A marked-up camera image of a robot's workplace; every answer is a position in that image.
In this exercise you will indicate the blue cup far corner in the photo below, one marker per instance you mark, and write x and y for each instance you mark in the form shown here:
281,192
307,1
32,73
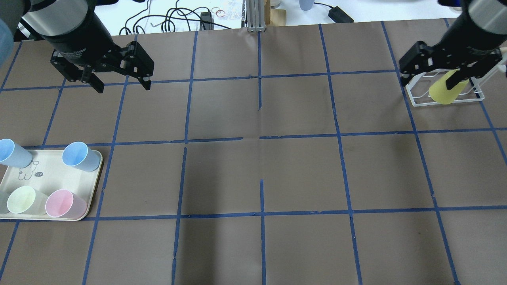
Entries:
78,155

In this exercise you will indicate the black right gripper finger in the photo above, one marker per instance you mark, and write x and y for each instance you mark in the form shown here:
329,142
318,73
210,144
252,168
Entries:
408,76
456,77

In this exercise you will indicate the wooden mug tree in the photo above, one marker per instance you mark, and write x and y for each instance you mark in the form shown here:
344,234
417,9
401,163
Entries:
274,16

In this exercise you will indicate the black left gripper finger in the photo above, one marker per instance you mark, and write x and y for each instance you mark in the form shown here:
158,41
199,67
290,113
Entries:
88,77
144,80

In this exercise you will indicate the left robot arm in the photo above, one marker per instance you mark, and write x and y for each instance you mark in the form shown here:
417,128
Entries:
51,17

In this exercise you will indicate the white wire cup rack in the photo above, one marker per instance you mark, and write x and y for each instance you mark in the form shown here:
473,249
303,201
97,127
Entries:
418,89

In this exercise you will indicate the cream serving tray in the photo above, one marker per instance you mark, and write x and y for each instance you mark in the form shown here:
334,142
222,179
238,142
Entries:
47,174

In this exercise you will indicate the blue cup on desk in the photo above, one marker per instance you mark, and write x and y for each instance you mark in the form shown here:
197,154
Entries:
306,5

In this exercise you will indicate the blue cup near bunny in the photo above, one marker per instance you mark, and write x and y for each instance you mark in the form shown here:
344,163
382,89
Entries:
13,155

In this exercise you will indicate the pink plastic cup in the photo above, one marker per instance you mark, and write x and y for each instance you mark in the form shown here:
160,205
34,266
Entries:
66,205

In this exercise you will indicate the pale green plastic cup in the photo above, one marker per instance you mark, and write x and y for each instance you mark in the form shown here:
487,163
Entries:
27,201

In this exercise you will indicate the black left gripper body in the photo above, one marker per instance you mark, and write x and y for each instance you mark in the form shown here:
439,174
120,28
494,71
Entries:
79,42

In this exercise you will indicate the yellow plastic cup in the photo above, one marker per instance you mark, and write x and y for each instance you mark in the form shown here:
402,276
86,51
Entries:
438,92

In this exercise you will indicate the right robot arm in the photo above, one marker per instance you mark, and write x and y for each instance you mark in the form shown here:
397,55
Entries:
488,14

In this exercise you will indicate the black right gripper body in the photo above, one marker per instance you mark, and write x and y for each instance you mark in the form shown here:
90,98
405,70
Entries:
464,39

